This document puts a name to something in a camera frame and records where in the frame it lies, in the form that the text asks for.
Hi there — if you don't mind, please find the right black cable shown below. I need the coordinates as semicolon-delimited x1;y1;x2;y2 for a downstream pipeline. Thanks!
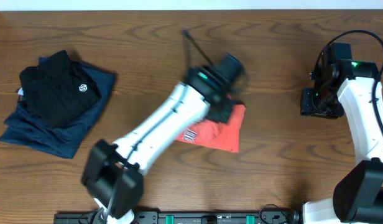
314;29;383;153

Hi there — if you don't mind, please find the red t-shirt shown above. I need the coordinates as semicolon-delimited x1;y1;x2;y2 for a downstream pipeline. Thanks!
176;102;246;152

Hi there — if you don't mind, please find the black cable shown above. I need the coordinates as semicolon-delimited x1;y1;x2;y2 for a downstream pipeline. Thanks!
314;29;383;153
182;29;215;75

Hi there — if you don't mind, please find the left black cable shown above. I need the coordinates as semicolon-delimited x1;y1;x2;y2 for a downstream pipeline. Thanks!
182;29;215;75

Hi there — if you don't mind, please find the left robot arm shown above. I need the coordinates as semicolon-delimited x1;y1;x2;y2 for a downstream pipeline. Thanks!
81;54;244;223

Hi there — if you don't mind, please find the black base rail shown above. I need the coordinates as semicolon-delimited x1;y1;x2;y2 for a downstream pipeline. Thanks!
53;204;303;224

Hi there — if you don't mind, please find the black folded polo shirt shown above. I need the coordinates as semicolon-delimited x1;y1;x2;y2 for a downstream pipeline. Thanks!
19;50;101;128

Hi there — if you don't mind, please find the navy folded shirt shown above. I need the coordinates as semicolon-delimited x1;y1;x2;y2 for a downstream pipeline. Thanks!
0;62;115;159

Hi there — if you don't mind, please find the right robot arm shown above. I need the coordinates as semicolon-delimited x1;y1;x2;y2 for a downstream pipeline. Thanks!
300;43;383;223

